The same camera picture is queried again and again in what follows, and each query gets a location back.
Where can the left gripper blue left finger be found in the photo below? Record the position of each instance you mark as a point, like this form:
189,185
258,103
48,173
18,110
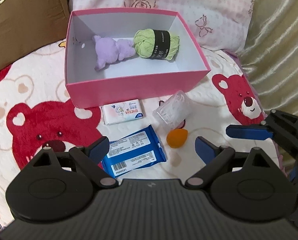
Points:
88,160

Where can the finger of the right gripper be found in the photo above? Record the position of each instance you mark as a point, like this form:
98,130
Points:
251,132

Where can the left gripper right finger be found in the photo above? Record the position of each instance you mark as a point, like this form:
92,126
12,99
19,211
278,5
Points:
216,159

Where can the orange makeup sponge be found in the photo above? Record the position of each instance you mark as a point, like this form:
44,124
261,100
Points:
177,138

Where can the blue wet wipes pack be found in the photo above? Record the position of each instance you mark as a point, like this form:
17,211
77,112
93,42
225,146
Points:
138,150

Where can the clear floss pick box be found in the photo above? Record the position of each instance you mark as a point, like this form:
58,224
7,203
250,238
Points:
173,111

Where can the white tissue pack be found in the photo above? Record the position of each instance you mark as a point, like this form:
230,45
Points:
120,112

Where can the purple plush toy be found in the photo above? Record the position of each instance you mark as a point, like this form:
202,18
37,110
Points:
108,50

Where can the green yarn ball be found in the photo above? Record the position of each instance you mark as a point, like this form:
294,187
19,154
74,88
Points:
156,44

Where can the red bear blanket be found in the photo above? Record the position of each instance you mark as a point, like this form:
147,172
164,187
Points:
36,111

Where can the beige satin curtain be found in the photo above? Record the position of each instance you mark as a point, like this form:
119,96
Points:
270,57

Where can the pink cardboard box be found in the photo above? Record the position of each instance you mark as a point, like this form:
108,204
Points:
134,78

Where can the brown pillow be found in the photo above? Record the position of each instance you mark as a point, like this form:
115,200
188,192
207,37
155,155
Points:
27,25

